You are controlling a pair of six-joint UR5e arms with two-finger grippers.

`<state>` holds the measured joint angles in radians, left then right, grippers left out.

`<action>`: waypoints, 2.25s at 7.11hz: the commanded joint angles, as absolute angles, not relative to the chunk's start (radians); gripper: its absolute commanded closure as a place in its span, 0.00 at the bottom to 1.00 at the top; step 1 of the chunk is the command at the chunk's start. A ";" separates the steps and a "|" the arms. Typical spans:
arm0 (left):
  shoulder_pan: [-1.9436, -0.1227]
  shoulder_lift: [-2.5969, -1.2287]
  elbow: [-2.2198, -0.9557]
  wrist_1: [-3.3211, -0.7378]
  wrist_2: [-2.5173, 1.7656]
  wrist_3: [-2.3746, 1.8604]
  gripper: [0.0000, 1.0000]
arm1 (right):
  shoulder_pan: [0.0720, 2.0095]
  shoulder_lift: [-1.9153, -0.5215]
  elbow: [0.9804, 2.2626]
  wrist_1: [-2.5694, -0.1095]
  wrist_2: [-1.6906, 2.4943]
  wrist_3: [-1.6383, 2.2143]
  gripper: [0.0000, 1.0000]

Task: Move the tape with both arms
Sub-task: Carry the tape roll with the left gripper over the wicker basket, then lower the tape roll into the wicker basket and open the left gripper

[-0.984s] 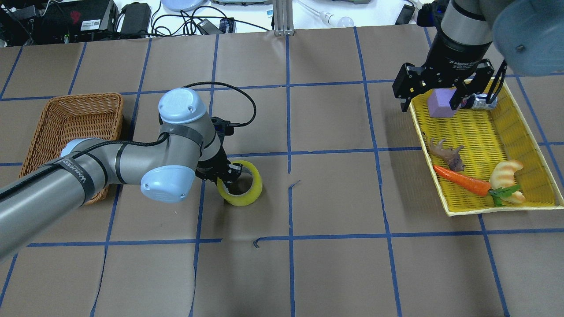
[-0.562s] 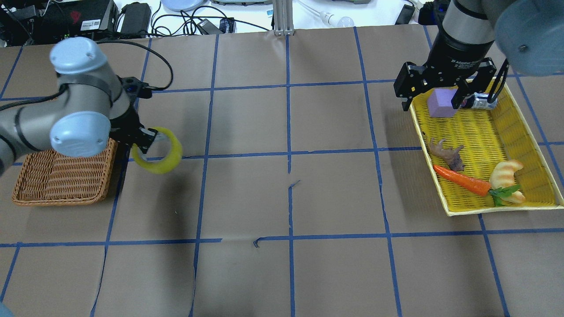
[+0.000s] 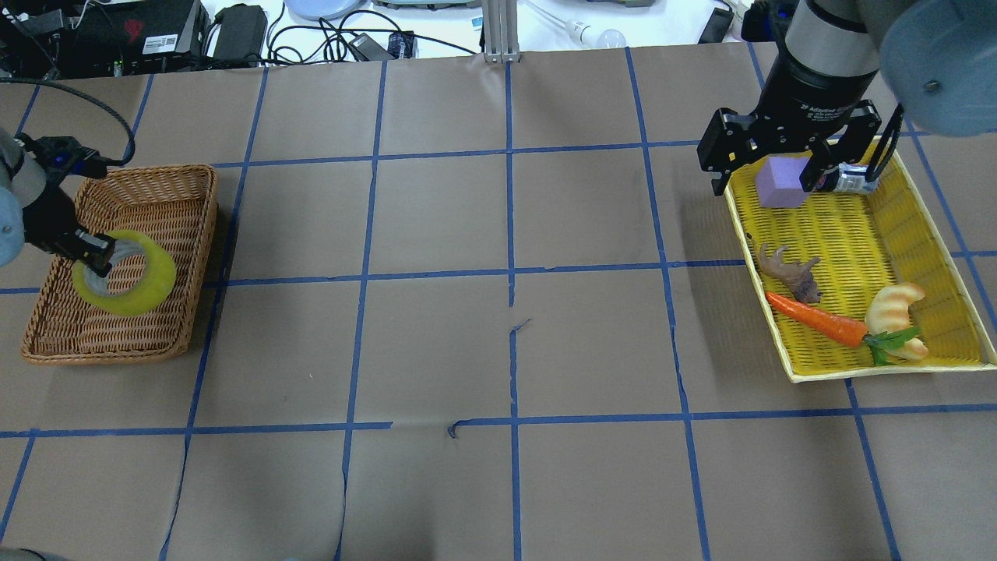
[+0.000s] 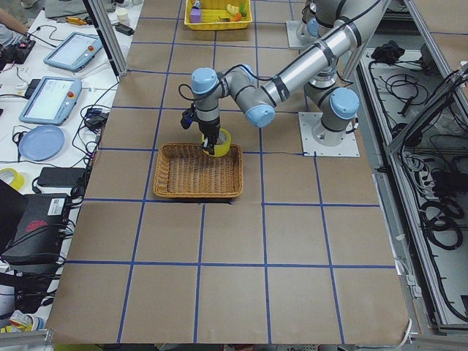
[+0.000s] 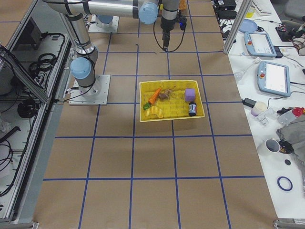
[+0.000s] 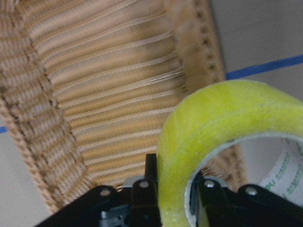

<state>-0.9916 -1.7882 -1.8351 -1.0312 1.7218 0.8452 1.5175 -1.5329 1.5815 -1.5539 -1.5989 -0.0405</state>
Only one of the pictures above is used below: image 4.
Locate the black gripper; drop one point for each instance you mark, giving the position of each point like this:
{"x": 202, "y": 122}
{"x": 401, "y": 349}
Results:
{"x": 208, "y": 128}

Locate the yellow tape roll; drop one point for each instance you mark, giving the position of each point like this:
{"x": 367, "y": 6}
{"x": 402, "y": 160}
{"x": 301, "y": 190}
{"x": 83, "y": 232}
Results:
{"x": 221, "y": 147}
{"x": 12, "y": 177}

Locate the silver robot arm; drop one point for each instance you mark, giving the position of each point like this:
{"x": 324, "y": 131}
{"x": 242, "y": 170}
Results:
{"x": 342, "y": 26}
{"x": 311, "y": 22}

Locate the yellow tape roll on desk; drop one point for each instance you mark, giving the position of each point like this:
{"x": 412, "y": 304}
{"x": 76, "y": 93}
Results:
{"x": 12, "y": 177}

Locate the brown wicker basket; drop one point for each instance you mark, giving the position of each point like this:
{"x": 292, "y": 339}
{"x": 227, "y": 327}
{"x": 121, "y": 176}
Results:
{"x": 184, "y": 170}

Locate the orange toy carrot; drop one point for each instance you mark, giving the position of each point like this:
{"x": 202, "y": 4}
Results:
{"x": 237, "y": 17}

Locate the purple cube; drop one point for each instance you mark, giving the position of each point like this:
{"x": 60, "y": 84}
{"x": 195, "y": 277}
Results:
{"x": 195, "y": 15}

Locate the yellow plastic basket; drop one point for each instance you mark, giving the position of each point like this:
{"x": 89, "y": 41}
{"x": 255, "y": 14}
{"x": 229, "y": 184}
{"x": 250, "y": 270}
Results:
{"x": 212, "y": 10}

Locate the black power adapter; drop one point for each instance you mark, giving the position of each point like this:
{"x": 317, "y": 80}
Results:
{"x": 58, "y": 177}

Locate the upper teach pendant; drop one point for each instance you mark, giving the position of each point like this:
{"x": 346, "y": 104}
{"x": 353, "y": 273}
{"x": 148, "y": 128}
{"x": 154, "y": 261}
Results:
{"x": 75, "y": 52}

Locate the teach pendant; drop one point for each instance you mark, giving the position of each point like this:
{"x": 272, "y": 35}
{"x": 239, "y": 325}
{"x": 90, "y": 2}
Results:
{"x": 52, "y": 101}
{"x": 75, "y": 52}

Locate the lower teach pendant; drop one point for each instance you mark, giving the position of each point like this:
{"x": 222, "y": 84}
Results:
{"x": 52, "y": 101}

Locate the light blue plate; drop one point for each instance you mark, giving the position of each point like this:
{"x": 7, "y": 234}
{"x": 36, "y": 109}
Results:
{"x": 41, "y": 143}

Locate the black computer box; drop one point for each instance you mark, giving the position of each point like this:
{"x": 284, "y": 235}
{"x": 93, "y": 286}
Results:
{"x": 34, "y": 227}

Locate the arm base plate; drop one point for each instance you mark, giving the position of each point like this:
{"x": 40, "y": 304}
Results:
{"x": 318, "y": 141}
{"x": 297, "y": 35}

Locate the aluminium frame post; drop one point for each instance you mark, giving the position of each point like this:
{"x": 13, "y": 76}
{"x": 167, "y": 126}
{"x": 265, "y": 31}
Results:
{"x": 106, "y": 33}

